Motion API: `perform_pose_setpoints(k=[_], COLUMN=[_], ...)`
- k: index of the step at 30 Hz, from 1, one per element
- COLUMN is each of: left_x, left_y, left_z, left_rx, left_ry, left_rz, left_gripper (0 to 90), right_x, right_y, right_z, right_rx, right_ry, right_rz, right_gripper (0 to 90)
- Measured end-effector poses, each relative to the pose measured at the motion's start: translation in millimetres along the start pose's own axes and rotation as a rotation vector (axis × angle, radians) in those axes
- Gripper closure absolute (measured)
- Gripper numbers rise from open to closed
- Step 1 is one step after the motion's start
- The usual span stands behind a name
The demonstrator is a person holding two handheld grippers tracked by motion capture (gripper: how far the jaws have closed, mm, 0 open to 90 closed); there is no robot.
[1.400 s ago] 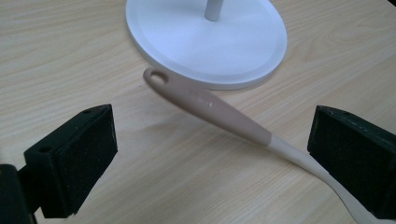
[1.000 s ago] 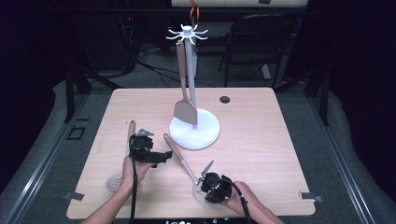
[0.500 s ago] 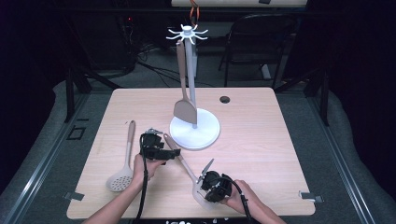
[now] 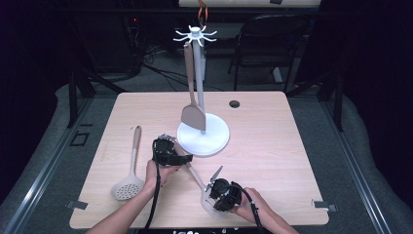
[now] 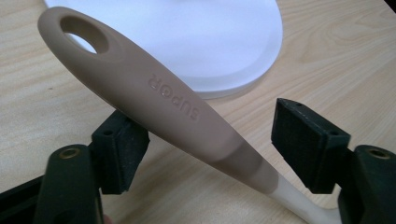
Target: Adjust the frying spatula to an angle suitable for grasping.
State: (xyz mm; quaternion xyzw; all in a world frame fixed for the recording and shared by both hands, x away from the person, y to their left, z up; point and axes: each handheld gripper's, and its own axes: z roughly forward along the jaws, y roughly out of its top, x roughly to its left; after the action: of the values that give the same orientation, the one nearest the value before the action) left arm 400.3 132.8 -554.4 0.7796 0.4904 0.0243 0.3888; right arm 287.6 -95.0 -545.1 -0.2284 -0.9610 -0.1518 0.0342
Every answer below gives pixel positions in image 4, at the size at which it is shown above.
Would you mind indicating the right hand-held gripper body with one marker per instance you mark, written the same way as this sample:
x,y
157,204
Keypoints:
x,y
230,193

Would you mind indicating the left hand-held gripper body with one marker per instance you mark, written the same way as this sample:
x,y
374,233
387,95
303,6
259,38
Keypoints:
x,y
164,148

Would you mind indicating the white utensil stand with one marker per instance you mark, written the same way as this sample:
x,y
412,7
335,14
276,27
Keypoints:
x,y
212,143

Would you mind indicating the person's right hand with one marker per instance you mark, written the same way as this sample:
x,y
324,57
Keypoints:
x,y
250,208

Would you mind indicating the person's left hand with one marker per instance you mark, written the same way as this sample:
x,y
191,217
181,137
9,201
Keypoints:
x,y
154,178

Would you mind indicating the black tape strip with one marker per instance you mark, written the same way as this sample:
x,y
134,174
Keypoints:
x,y
86,124

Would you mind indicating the black tape square outline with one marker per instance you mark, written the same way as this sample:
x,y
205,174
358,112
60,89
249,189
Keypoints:
x,y
78,145

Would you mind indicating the grey tape piece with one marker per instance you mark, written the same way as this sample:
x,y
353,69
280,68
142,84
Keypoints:
x,y
78,205
324,205

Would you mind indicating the black metal floor stand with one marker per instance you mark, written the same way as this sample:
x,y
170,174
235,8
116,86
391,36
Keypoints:
x,y
339,100
72,97

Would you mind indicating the dark equipment rack red light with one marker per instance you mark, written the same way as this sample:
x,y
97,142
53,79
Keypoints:
x,y
133,39

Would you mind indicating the white floor power strip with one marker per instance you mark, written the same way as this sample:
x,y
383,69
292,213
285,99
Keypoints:
x,y
277,75

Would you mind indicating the black folding chair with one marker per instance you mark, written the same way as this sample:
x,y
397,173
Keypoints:
x,y
269,42

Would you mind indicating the aluminium floor rail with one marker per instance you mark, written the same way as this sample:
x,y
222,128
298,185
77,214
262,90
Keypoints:
x,y
357,175
42,177

